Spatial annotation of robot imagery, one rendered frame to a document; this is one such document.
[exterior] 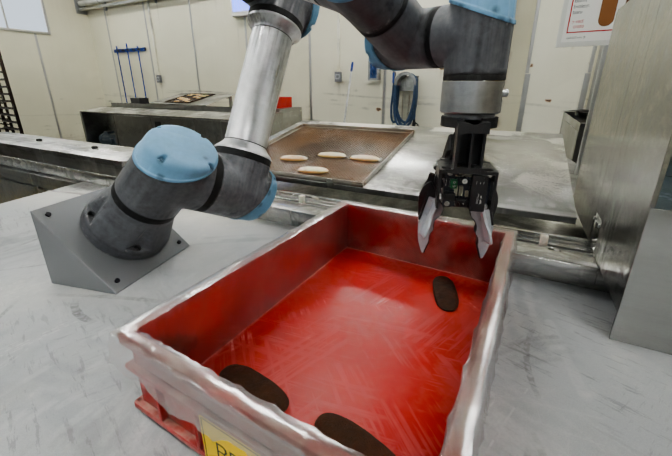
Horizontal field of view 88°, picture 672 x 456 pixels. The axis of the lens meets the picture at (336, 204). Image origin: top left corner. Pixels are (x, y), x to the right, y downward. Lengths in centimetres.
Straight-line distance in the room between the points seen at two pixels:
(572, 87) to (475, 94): 371
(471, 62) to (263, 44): 44
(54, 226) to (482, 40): 69
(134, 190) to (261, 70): 32
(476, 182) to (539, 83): 369
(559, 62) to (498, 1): 369
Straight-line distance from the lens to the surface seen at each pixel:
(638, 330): 62
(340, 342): 50
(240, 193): 67
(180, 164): 60
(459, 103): 47
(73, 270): 73
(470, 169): 46
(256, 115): 72
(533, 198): 93
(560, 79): 415
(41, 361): 60
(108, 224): 70
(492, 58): 47
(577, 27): 158
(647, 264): 58
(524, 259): 71
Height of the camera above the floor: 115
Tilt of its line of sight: 19 degrees down
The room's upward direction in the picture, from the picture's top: straight up
